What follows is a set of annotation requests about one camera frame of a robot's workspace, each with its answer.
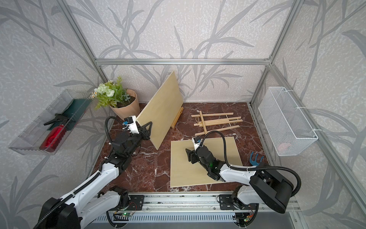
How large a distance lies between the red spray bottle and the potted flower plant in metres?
0.19

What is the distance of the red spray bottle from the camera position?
564 mm

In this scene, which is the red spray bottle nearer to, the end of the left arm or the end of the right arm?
the end of the left arm

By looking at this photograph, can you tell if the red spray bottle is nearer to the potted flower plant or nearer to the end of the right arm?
the potted flower plant

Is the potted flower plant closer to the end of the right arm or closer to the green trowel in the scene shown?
the green trowel

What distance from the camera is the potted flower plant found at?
862mm

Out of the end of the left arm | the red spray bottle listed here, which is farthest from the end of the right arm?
the red spray bottle
